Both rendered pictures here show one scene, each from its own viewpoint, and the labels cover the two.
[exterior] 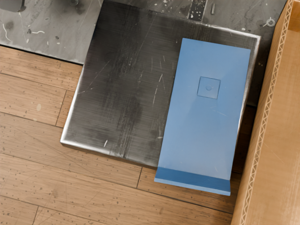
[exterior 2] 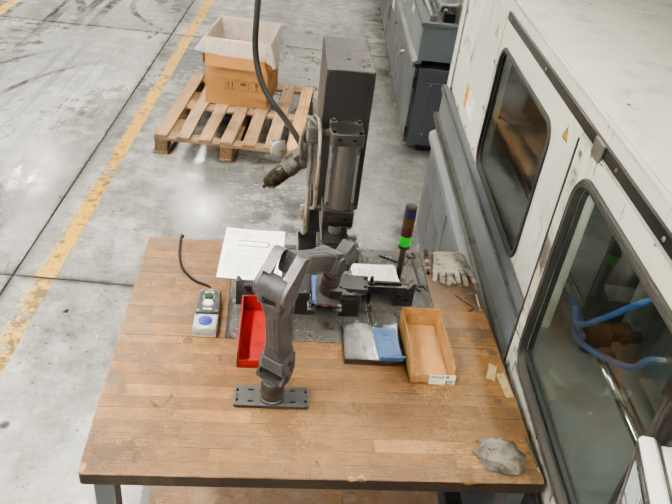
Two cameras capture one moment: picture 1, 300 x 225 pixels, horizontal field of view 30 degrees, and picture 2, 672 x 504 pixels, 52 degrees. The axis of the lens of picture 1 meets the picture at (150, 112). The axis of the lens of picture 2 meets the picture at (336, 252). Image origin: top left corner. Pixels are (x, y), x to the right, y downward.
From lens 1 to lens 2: 1.60 m
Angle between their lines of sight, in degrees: 42
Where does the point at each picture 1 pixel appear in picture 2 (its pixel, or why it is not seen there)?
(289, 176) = (420, 359)
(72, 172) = (350, 370)
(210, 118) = (390, 345)
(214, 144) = (394, 351)
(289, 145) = (417, 352)
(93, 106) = (351, 348)
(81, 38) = (336, 336)
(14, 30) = (311, 337)
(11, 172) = (329, 373)
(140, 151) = (372, 357)
